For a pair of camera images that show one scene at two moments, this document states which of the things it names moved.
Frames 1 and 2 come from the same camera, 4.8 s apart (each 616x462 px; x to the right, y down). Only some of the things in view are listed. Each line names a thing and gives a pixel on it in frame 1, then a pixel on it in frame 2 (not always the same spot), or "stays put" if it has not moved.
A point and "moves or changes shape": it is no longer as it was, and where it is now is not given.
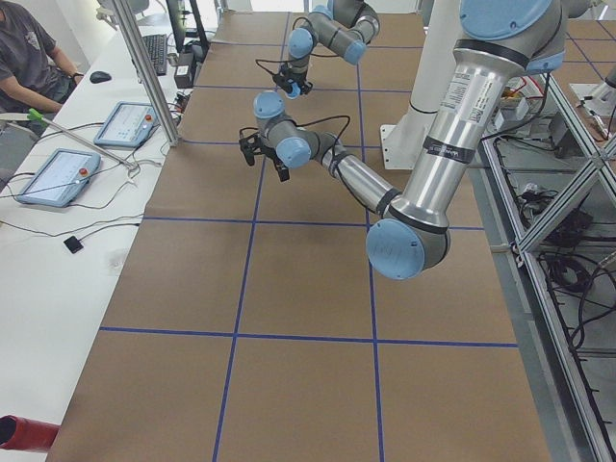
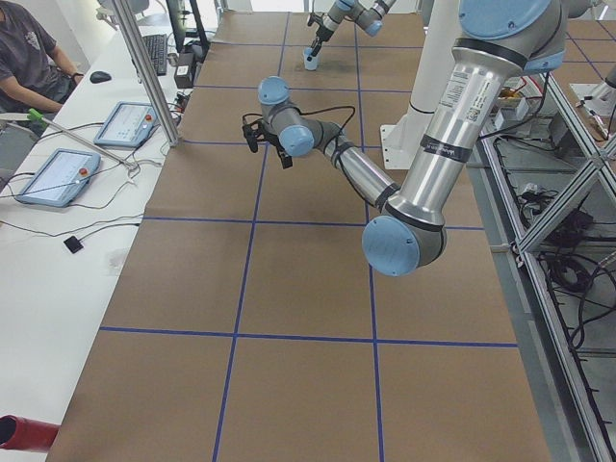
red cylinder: [20, 433] stays put
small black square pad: [73, 243] stays put
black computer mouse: [99, 77] stays put
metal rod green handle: [34, 115] stays put
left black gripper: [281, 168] -> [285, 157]
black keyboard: [157, 46] stays put
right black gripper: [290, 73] -> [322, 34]
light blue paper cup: [295, 90] moves or changes shape
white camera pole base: [437, 33] stays put
